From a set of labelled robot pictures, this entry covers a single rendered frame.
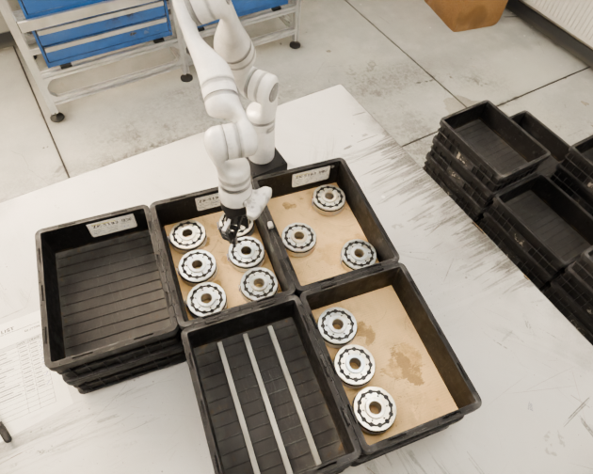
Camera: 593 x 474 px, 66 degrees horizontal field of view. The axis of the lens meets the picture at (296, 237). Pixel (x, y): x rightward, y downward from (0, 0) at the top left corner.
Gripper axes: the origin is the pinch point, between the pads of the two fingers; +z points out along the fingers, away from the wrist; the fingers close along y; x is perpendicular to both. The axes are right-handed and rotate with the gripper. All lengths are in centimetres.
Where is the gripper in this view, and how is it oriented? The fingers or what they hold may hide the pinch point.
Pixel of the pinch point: (239, 230)
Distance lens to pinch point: 118.0
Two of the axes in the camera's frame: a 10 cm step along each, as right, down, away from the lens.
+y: -4.2, 7.4, -5.3
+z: -0.5, 5.6, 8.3
